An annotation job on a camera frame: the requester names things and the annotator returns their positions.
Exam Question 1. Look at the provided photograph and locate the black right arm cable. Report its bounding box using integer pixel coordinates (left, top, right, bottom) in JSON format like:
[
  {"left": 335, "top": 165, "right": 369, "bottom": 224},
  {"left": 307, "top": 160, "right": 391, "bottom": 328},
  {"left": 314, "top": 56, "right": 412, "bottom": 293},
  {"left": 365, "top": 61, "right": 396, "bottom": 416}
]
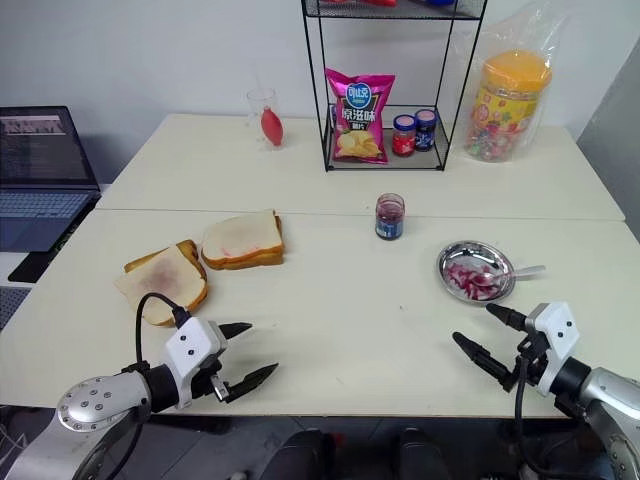
[{"left": 513, "top": 355, "right": 566, "bottom": 480}]

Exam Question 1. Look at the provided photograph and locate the red lid jar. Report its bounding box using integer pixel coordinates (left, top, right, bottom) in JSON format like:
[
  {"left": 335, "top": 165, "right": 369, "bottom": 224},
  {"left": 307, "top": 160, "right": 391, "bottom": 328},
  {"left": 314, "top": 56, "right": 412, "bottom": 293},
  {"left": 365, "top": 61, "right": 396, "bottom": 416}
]
[{"left": 391, "top": 114, "right": 417, "bottom": 158}]

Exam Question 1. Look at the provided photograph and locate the black wire shelf rack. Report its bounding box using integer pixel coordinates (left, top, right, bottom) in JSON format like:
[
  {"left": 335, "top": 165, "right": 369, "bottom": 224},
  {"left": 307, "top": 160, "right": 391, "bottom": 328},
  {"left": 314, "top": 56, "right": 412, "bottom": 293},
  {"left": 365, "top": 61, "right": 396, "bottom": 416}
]
[{"left": 301, "top": 0, "right": 489, "bottom": 174}]

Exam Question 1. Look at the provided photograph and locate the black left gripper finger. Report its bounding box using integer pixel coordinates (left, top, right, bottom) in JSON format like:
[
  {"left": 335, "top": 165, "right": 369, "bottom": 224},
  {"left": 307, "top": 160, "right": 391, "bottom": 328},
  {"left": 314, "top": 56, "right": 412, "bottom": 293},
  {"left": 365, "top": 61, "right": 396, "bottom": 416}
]
[
  {"left": 218, "top": 322, "right": 254, "bottom": 344},
  {"left": 224, "top": 363, "right": 280, "bottom": 404}
]

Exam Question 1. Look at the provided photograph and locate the plain bread slice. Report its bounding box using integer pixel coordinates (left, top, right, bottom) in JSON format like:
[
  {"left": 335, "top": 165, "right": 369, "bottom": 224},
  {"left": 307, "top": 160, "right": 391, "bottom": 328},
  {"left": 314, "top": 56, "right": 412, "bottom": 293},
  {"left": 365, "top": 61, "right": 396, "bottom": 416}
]
[{"left": 200, "top": 214, "right": 286, "bottom": 272}]

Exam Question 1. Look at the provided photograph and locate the clear plastic bag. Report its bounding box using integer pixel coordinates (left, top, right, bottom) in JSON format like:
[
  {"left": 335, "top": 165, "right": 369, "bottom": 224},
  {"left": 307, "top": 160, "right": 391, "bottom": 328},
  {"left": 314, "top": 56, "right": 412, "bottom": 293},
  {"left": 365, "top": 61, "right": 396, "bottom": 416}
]
[{"left": 461, "top": 8, "right": 572, "bottom": 165}]

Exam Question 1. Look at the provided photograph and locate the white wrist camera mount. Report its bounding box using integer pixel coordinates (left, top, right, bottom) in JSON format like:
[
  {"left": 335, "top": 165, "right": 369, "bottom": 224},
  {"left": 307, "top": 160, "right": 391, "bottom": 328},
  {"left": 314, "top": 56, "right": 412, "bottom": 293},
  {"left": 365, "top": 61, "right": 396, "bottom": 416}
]
[
  {"left": 163, "top": 317, "right": 229, "bottom": 409},
  {"left": 524, "top": 301, "right": 581, "bottom": 397}
]

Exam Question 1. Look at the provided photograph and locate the red rubber bulb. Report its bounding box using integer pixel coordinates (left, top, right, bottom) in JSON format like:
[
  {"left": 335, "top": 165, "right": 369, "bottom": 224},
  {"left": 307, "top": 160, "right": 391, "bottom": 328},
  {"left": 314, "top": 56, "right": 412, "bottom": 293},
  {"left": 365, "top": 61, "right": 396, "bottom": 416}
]
[{"left": 259, "top": 106, "right": 288, "bottom": 148}]

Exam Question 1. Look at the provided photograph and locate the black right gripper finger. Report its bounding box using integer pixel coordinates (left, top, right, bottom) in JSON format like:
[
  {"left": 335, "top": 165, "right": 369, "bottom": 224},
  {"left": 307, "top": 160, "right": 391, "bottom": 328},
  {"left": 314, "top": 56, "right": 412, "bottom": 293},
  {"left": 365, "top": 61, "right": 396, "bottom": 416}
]
[
  {"left": 452, "top": 331, "right": 517, "bottom": 391},
  {"left": 486, "top": 303, "right": 529, "bottom": 333}
]

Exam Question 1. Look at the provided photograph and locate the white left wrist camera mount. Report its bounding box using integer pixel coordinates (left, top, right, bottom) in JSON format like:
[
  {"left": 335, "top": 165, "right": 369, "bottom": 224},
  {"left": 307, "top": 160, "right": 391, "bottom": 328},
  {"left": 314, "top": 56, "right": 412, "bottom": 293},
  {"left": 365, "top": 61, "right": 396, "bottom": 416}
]
[{"left": 163, "top": 317, "right": 229, "bottom": 409}]

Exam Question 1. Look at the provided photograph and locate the orange-lid candy jar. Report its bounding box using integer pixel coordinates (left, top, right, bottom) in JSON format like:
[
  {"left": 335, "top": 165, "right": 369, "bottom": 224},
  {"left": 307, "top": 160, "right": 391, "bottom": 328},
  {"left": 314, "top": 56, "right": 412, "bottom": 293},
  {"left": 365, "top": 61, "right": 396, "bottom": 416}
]
[{"left": 463, "top": 48, "right": 554, "bottom": 164}]

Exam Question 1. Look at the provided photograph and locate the closed blue-label jam jar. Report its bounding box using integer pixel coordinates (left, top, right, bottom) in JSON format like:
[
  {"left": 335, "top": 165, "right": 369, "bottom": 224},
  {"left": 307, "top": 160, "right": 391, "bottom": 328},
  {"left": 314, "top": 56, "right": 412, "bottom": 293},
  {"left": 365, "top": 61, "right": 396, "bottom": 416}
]
[{"left": 413, "top": 108, "right": 439, "bottom": 153}]

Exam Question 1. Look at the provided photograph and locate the round metal plate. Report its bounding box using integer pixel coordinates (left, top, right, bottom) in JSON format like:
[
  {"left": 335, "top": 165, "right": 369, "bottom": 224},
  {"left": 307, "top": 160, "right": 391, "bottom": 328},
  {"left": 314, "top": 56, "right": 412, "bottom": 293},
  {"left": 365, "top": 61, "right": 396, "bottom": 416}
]
[{"left": 435, "top": 240, "right": 517, "bottom": 303}]

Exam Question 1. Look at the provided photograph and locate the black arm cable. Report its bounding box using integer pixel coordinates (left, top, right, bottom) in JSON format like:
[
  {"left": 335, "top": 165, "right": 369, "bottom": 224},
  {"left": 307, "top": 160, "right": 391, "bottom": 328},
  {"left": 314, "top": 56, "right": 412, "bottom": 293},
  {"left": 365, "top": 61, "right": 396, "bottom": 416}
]
[
  {"left": 513, "top": 355, "right": 566, "bottom": 480},
  {"left": 135, "top": 293, "right": 192, "bottom": 372}
]

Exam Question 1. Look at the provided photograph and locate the jam-stained white bread slice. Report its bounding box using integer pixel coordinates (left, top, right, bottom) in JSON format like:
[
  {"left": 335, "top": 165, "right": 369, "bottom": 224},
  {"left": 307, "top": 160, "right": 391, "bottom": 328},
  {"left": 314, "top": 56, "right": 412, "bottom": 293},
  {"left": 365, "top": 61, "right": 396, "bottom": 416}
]
[
  {"left": 114, "top": 244, "right": 209, "bottom": 312},
  {"left": 200, "top": 209, "right": 284, "bottom": 262}
]

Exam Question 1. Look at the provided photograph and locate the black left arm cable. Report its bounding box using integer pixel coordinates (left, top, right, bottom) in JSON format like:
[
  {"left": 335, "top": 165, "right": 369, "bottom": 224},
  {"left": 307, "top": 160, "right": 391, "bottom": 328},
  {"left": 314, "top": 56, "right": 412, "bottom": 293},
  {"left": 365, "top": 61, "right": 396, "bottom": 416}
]
[{"left": 135, "top": 293, "right": 192, "bottom": 372}]

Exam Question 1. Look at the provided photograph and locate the open laptop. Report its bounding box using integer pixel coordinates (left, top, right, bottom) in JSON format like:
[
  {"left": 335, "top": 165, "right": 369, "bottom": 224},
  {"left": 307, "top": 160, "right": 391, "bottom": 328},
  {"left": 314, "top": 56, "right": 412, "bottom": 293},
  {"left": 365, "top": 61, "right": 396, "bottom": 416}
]
[{"left": 0, "top": 105, "right": 103, "bottom": 254}]

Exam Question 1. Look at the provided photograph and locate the white spoon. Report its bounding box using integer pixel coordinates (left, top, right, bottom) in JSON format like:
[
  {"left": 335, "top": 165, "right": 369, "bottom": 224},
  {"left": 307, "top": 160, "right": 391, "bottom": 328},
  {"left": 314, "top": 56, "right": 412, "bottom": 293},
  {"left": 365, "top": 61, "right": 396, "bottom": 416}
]
[{"left": 469, "top": 264, "right": 547, "bottom": 289}]

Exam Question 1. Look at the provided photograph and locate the clear plastic cup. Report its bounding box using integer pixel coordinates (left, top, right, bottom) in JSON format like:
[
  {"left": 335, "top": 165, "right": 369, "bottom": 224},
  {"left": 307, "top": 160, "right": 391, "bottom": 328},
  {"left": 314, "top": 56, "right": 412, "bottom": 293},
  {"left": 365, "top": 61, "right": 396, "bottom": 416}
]
[{"left": 245, "top": 88, "right": 279, "bottom": 147}]

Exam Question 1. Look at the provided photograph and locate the red package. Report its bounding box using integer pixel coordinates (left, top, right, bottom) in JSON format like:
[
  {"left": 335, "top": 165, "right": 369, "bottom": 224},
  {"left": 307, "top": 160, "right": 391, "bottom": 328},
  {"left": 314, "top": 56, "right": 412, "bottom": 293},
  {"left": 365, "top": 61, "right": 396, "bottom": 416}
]
[{"left": 318, "top": 0, "right": 399, "bottom": 8}]

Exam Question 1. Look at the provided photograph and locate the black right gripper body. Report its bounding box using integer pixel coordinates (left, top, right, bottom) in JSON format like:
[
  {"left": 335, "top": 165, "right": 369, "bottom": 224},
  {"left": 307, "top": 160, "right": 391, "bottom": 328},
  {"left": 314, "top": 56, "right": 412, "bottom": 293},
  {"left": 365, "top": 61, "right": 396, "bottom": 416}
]
[{"left": 502, "top": 327, "right": 552, "bottom": 394}]

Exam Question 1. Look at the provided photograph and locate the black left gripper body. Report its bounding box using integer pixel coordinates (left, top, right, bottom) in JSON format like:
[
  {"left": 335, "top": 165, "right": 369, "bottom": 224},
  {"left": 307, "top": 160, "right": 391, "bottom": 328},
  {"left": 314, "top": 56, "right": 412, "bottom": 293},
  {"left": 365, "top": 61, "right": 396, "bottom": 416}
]
[{"left": 191, "top": 344, "right": 233, "bottom": 403}]

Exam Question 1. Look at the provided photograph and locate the grey perforated panel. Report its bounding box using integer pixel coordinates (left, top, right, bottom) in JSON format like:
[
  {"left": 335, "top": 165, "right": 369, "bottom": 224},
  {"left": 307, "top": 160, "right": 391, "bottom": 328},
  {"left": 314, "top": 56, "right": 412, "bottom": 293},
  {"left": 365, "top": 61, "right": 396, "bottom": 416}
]
[{"left": 0, "top": 285, "right": 33, "bottom": 332}]

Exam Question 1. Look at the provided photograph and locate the bread slice stack left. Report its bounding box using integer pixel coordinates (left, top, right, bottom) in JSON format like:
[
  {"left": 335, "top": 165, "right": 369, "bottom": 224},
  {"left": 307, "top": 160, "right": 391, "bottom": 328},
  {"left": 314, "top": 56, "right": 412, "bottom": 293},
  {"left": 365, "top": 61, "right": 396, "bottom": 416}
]
[{"left": 123, "top": 239, "right": 209, "bottom": 329}]

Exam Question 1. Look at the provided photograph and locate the pink potato chips bag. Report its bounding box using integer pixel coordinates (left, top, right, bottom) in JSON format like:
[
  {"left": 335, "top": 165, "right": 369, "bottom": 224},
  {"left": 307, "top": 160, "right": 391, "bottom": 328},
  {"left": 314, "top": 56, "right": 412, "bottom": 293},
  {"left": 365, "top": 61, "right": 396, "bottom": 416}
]
[{"left": 324, "top": 67, "right": 397, "bottom": 166}]

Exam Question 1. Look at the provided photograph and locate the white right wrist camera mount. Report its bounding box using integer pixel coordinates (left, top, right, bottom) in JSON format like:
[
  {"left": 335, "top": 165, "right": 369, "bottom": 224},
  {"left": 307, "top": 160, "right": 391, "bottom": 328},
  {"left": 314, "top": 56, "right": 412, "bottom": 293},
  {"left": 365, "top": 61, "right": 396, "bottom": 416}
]
[{"left": 524, "top": 301, "right": 581, "bottom": 397}]

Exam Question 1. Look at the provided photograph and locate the open blue-label jam jar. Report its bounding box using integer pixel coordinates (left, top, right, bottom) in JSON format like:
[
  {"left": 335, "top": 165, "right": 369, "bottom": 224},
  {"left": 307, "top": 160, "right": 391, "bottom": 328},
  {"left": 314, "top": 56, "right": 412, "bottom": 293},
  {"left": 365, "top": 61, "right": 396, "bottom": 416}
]
[{"left": 374, "top": 192, "right": 406, "bottom": 242}]

